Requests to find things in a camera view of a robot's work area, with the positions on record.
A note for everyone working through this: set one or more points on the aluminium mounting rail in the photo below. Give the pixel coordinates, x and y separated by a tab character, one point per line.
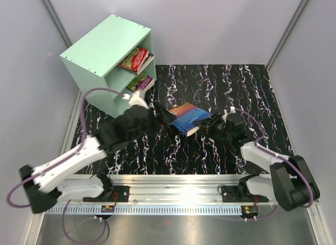
184	189

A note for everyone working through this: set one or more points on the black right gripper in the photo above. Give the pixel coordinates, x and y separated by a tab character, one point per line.
209	123

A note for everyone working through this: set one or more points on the purple treehouse book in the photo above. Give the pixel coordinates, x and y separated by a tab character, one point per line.
141	83

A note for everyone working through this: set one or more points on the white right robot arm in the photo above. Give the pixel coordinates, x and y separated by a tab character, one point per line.
290	181

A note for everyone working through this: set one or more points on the blue paperback book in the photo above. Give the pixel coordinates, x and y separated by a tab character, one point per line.
186	115

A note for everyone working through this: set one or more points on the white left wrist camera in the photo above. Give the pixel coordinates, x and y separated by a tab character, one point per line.
135	99

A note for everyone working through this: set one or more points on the black marbled table mat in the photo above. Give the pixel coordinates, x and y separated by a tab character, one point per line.
212	88

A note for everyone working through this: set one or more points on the red paperback book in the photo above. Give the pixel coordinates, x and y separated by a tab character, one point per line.
135	59

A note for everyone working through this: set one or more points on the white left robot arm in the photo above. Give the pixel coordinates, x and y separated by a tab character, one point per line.
41	200

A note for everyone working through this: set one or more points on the white slotted cable duct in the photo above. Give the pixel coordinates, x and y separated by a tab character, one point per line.
149	210

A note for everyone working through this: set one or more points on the black paperback book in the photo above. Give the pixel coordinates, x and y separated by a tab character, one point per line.
148	60

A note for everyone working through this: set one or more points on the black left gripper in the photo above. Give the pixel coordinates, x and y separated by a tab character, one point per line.
164	118

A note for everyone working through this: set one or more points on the mint green wooden shelf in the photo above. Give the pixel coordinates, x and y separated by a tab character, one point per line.
93	61

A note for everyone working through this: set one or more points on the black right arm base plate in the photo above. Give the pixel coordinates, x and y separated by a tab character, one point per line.
231	193

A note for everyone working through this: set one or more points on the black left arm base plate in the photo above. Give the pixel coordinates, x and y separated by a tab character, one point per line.
120	193

